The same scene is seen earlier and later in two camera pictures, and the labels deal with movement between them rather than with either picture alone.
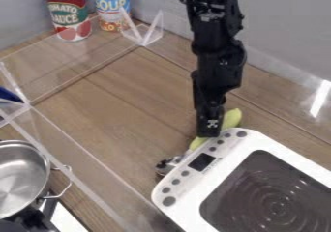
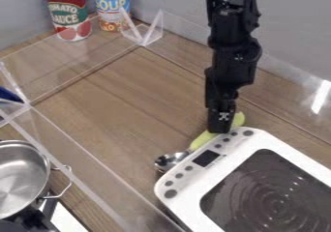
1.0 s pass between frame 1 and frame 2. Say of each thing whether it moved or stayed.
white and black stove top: stayed
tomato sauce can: stayed
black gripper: moved
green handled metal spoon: stayed
